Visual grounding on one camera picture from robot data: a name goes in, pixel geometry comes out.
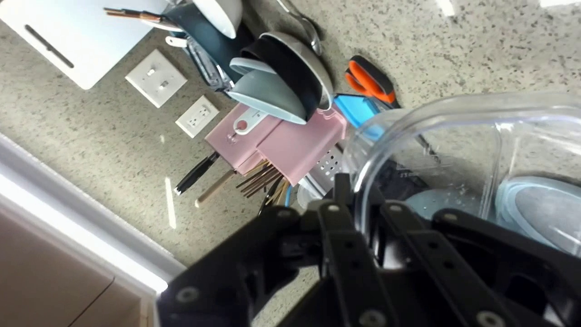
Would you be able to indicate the orange handled scissors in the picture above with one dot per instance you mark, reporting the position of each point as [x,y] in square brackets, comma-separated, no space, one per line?
[369,81]

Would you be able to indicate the metal spoon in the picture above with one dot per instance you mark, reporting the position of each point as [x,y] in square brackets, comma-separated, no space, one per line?
[306,22]

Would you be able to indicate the stacked dark bowls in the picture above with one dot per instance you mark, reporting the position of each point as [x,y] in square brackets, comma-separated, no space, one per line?
[282,77]

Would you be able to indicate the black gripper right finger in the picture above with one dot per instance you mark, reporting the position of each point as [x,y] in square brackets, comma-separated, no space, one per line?
[486,273]

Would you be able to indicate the white wall outlet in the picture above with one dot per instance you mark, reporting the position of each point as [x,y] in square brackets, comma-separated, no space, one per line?
[197,117]

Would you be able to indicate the clear plastic bowl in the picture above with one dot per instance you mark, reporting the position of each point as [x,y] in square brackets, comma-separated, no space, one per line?
[466,144]

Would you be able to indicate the pink utensil holder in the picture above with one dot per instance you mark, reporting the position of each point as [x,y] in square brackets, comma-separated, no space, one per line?
[295,150]

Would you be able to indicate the white light switch plate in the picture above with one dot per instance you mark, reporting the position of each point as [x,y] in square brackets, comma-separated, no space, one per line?
[157,79]

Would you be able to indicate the light blue plate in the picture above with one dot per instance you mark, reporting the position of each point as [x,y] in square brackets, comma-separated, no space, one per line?
[433,200]

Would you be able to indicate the small blue silicone lid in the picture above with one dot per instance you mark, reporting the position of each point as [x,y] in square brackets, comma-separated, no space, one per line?
[359,110]

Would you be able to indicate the white small bowl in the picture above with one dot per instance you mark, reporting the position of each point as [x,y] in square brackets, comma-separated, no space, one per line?
[226,15]

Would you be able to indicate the light blue front bowl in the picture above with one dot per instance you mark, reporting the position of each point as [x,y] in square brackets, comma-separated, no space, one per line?
[544,210]

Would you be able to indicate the pink knife block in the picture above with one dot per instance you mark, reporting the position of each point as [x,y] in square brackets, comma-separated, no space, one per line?
[241,141]

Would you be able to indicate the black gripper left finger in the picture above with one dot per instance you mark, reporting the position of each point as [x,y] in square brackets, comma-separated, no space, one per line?
[231,284]

